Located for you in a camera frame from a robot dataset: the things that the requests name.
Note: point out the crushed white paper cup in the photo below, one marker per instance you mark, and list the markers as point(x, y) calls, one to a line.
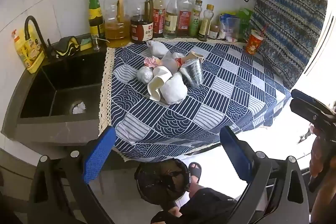
point(156, 85)

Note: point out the large white paper ball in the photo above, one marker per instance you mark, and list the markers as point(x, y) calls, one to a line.
point(174, 90)

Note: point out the grey slide sandal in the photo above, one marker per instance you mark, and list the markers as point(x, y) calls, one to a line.
point(195, 170)

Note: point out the pink crumpled wrapper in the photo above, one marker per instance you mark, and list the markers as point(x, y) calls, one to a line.
point(150, 61)

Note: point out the black cap sauce bottle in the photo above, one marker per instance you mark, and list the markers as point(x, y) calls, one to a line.
point(158, 16)

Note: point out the plastic ball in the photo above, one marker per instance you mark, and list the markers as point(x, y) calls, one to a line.
point(144, 74)

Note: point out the red cup with straw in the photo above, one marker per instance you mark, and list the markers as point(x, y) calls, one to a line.
point(253, 43)

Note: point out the green and yellow sponge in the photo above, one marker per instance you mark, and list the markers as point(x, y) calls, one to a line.
point(85, 43)

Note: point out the metal pump dispenser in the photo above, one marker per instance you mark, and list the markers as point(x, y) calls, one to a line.
point(96, 43)

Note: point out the black and yellow cloth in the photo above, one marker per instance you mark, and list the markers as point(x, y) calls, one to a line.
point(65, 44)

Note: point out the black trash bin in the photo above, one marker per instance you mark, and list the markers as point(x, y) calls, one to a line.
point(160, 182)

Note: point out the silver foil cup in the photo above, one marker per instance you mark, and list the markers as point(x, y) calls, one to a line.
point(193, 74)

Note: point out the small brown jar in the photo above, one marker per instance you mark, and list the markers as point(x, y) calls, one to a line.
point(214, 32)

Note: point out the black kitchen sink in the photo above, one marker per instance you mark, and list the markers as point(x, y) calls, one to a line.
point(52, 82)

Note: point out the white tissue in drain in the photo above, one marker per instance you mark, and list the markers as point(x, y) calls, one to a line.
point(78, 108)

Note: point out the black shorts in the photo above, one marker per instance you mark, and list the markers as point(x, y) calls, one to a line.
point(210, 203)

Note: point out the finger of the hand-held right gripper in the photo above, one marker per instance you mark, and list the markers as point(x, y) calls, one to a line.
point(309, 100)
point(307, 112)

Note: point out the small white paper ball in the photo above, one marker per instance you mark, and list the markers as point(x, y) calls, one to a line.
point(157, 48)

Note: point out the green label bottle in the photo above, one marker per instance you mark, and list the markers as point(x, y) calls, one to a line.
point(195, 22)

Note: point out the person's right hand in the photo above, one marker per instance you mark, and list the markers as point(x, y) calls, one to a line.
point(316, 158)

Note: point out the white plastic seasoning bag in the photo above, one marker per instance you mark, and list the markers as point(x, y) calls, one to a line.
point(228, 27)

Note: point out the person's right forearm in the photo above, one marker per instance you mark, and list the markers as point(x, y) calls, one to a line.
point(325, 205)

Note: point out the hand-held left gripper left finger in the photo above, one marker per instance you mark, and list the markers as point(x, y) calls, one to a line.
point(99, 153)

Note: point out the black faucet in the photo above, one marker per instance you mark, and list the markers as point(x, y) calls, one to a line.
point(42, 37)

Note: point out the clear cooking oil jug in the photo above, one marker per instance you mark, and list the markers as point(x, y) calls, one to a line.
point(116, 29)

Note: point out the small yellow cap bottle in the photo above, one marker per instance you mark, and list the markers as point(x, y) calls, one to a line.
point(205, 24)

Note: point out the yellow dish soap bottle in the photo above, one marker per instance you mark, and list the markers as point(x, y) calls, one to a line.
point(30, 56)

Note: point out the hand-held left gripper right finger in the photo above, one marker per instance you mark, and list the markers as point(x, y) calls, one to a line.
point(236, 153)

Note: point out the clear bottle yellow cap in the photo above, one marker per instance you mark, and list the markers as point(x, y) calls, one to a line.
point(171, 19)

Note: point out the green bottle yellow cap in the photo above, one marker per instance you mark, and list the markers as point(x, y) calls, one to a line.
point(95, 14)

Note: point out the dark soy sauce jug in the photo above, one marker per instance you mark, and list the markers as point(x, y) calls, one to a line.
point(141, 27)

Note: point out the red label glass bottle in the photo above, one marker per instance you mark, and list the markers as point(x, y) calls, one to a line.
point(184, 16)

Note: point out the blue patterned curtain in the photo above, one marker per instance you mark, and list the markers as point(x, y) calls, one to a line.
point(288, 24)

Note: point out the brown paper cup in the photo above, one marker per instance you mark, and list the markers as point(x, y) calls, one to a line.
point(194, 56)

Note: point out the person's leg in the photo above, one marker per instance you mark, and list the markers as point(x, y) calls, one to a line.
point(194, 188)

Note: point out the blue patterned tablecloth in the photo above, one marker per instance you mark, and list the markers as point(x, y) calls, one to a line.
point(210, 108)

